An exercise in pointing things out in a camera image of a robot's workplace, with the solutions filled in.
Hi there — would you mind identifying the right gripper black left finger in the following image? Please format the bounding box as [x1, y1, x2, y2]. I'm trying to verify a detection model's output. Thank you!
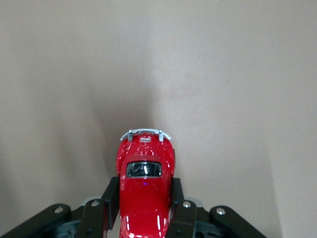
[76, 177, 121, 238]

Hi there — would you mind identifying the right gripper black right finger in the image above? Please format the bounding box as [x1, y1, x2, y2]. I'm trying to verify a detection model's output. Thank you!
[165, 177, 198, 238]

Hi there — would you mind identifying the red beetle toy car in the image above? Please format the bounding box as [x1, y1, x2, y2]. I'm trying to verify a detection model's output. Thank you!
[116, 128, 177, 238]

